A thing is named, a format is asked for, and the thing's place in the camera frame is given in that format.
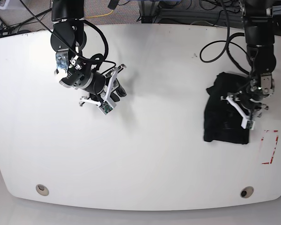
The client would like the right table grommet hole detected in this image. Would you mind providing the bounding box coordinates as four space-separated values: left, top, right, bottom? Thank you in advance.
240 186 254 198

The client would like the yellow cable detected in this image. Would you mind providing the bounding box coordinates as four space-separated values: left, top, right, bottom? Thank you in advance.
84 9 114 20

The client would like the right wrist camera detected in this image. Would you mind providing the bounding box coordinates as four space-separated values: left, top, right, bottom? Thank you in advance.
98 101 114 115

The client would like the red tape rectangle marking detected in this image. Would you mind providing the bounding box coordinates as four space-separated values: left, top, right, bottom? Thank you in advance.
259 130 279 165

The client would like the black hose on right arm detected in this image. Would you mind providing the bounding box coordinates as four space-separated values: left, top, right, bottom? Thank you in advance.
83 20 110 71

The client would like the table grommet hole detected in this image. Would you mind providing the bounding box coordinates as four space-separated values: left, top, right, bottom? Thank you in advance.
36 184 49 196
240 186 254 198

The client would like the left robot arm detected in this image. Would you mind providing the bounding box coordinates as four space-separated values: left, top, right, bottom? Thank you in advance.
221 0 276 128

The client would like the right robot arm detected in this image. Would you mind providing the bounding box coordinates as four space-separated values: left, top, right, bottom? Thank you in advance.
51 0 126 114

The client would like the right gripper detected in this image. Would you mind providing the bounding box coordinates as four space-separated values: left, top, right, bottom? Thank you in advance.
78 64 127 108

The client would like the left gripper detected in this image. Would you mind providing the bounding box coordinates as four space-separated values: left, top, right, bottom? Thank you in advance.
221 92 269 121

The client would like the black T-shirt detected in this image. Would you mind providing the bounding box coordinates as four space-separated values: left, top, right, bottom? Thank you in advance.
203 72 249 144

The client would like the black tripod leg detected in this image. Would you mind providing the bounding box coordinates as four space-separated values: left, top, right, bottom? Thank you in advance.
0 9 53 36

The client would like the left table grommet hole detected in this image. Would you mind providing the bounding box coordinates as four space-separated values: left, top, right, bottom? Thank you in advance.
36 184 49 196

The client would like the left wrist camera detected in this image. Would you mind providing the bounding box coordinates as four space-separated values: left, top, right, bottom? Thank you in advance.
241 118 255 130

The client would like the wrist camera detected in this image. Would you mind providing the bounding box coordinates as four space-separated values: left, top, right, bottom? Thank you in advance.
98 101 114 115
241 118 255 130

